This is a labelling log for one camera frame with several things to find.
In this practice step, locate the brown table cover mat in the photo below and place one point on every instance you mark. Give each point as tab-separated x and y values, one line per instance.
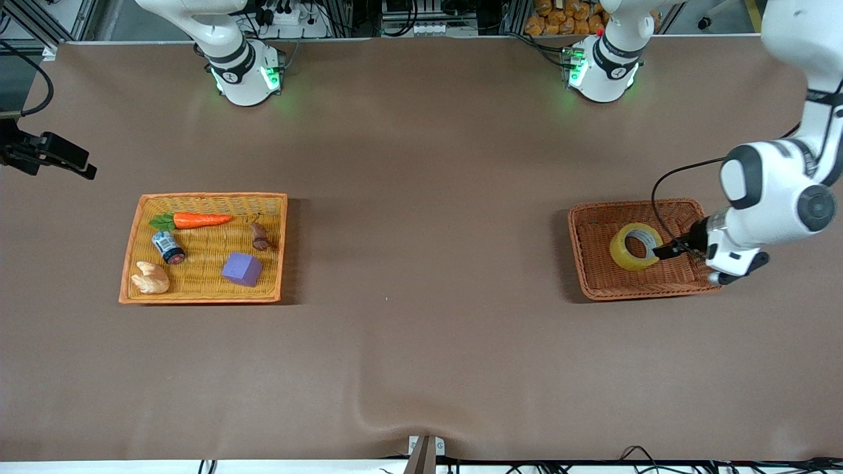
421	362

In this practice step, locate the beige toy croissant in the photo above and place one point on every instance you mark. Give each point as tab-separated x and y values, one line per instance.
151	278

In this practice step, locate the bag of orange toys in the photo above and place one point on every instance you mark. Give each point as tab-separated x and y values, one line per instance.
560	20

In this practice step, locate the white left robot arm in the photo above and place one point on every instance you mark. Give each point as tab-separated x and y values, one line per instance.
777	191

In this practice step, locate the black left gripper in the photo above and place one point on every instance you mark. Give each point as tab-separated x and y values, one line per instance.
695	236

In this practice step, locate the brown toy mushroom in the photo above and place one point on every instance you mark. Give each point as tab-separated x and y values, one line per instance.
260	237

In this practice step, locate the orange wicker tray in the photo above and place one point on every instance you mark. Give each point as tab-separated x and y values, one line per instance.
197	276

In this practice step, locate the white power strip with plugs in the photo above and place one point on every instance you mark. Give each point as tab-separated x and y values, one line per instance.
290	20

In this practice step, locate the long white power strip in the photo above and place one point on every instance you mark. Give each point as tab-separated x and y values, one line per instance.
444	29

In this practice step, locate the purple foam cube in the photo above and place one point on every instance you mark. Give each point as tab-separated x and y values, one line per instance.
241	270

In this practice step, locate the brown wicker basket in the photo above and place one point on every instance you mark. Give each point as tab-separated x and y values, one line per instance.
599	283

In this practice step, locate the orange toy carrot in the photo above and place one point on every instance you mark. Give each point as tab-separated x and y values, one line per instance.
201	220

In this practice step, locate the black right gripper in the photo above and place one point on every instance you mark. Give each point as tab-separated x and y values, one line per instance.
31	153

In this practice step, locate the yellow tape roll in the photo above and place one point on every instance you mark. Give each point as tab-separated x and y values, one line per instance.
622	258

